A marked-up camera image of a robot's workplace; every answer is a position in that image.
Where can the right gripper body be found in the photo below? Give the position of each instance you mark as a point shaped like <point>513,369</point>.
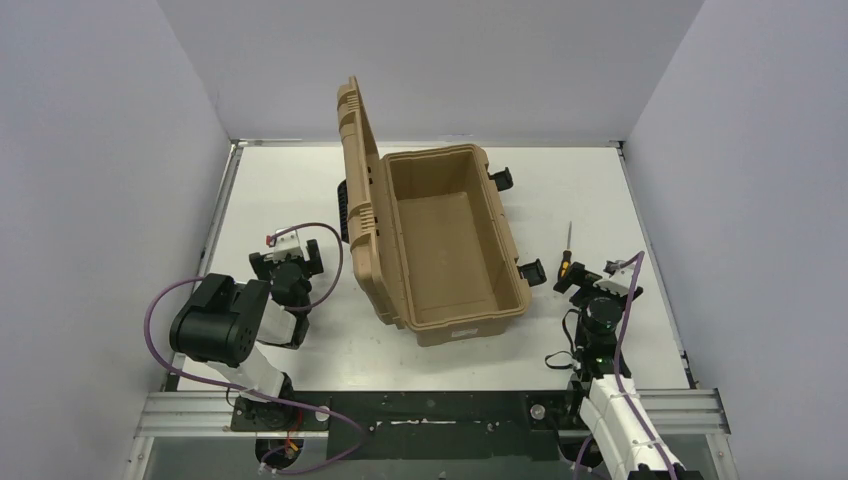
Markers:
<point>586,284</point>

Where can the tan plastic tool box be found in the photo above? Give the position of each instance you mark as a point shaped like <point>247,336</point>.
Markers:
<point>430,243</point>

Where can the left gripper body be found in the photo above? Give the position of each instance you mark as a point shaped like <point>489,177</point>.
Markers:
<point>286,259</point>

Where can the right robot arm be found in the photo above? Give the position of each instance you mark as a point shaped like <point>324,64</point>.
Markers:
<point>606,398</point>

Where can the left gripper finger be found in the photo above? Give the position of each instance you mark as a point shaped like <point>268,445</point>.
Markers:
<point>313,262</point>
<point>262,265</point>

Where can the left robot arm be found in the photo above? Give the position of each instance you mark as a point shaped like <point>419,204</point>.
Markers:
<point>224,322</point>

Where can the small black-handled screwdriver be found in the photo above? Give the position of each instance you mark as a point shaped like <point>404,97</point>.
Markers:
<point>566,254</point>

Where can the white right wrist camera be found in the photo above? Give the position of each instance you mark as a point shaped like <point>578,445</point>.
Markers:
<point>617,278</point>

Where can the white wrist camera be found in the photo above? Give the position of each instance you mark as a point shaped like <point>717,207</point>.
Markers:
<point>617,278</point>
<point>284,246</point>

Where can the aluminium front rail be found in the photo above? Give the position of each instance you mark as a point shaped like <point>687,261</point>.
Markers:
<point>216,413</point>

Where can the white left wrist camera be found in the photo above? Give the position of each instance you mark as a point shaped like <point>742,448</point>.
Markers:
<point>284,246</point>

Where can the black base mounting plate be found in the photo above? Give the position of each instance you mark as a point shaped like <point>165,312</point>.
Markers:
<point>426,425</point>

